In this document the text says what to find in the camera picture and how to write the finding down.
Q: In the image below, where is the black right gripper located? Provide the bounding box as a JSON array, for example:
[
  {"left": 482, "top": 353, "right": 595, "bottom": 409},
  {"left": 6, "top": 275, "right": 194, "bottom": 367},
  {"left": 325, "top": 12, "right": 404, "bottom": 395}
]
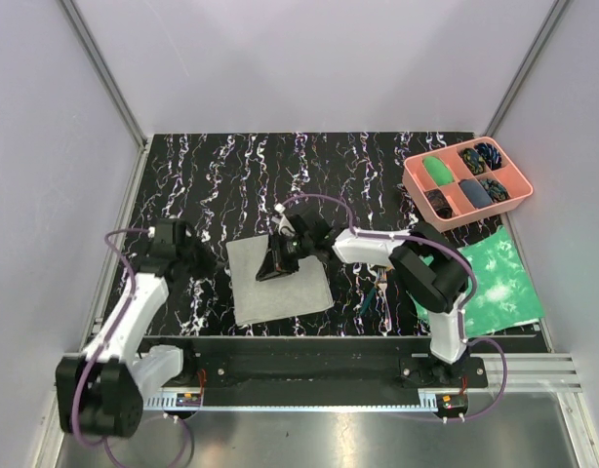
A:
[{"left": 257, "top": 231, "right": 313, "bottom": 282}]

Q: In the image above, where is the grey cloth napkin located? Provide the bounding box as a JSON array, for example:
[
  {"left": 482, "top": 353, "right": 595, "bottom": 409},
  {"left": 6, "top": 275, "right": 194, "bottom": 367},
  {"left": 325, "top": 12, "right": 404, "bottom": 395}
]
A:
[{"left": 226, "top": 235, "right": 334, "bottom": 326}]

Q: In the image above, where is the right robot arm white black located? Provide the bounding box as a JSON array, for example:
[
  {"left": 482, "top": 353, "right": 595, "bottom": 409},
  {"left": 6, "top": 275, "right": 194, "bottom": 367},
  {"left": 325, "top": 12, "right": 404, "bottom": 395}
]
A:
[{"left": 256, "top": 214, "right": 477, "bottom": 387}]

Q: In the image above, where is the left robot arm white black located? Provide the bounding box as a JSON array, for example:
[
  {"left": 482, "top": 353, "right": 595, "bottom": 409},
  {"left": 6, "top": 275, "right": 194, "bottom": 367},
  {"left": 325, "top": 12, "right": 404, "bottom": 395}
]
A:
[{"left": 55, "top": 218, "right": 217, "bottom": 447}]

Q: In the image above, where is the black marbled table mat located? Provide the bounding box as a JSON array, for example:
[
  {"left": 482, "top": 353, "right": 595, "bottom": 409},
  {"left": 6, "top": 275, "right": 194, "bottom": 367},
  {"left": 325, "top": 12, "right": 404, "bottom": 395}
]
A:
[{"left": 129, "top": 132, "right": 472, "bottom": 337}]

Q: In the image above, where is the silver fork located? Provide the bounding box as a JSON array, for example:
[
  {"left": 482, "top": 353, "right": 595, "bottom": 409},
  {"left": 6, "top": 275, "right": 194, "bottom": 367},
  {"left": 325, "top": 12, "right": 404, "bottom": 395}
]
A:
[{"left": 376, "top": 267, "right": 392, "bottom": 335}]

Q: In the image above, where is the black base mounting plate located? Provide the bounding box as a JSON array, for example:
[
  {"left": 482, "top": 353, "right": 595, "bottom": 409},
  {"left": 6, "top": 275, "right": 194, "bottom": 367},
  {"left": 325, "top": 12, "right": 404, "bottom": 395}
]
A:
[{"left": 145, "top": 337, "right": 488, "bottom": 411}]

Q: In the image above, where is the dark brown patterned sock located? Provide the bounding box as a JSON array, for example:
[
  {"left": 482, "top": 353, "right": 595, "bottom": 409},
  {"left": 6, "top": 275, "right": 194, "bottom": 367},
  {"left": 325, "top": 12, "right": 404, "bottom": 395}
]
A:
[{"left": 425, "top": 189, "right": 454, "bottom": 219}]

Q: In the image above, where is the green rolled sock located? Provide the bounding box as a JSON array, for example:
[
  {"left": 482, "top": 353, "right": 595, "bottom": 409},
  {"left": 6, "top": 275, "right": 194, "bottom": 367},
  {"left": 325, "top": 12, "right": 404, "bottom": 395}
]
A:
[{"left": 422, "top": 156, "right": 454, "bottom": 186}]

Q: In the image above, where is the pink divided tray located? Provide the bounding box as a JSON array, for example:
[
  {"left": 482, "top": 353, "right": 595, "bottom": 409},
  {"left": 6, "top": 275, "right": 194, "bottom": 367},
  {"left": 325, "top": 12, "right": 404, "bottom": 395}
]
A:
[{"left": 403, "top": 136, "right": 534, "bottom": 232}]

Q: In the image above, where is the grey blue rolled sock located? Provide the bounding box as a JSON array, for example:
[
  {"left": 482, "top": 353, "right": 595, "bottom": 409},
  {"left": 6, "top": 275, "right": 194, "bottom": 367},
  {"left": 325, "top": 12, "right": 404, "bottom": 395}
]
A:
[{"left": 459, "top": 179, "right": 493, "bottom": 209}]

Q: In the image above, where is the yellow blue patterned sock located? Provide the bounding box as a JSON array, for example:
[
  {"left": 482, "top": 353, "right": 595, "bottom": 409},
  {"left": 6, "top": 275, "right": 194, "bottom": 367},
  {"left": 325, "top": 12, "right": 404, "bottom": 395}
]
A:
[{"left": 460, "top": 148, "right": 485, "bottom": 176}]

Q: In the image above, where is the green white tie-dye cloth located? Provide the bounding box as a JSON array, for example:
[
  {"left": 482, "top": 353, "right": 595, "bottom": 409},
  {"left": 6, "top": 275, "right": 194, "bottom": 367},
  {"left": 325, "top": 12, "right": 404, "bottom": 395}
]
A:
[{"left": 420, "top": 225, "right": 547, "bottom": 338}]

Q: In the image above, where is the blue green patterned sock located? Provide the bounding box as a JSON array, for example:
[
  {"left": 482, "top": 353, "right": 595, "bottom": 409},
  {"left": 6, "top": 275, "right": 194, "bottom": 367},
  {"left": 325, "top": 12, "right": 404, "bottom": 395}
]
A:
[{"left": 479, "top": 178, "right": 510, "bottom": 203}]

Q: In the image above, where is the dark blue patterned sock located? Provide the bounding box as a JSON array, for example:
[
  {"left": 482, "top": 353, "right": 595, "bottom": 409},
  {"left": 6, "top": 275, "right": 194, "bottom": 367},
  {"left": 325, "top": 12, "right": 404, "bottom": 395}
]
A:
[{"left": 474, "top": 142, "right": 502, "bottom": 171}]

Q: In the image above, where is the aluminium frame post left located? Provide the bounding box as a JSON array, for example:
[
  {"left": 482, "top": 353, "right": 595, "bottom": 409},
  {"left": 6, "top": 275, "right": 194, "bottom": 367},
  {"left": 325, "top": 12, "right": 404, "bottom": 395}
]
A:
[{"left": 57, "top": 0, "right": 147, "bottom": 149}]

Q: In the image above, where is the aluminium frame post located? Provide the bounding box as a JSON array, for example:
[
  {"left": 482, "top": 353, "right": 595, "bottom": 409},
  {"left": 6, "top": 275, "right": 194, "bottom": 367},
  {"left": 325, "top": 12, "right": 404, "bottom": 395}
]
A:
[
  {"left": 57, "top": 0, "right": 147, "bottom": 149},
  {"left": 482, "top": 0, "right": 572, "bottom": 137}
]

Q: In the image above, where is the aluminium front rail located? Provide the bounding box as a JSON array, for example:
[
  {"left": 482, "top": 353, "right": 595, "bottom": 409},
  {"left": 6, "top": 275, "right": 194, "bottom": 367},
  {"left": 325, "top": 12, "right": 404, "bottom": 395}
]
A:
[{"left": 53, "top": 353, "right": 586, "bottom": 394}]

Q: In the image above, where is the aluminium frame post right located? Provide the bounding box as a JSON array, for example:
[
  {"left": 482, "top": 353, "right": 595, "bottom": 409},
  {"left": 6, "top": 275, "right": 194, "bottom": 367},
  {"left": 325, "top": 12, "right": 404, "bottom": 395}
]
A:
[{"left": 482, "top": 0, "right": 572, "bottom": 137}]

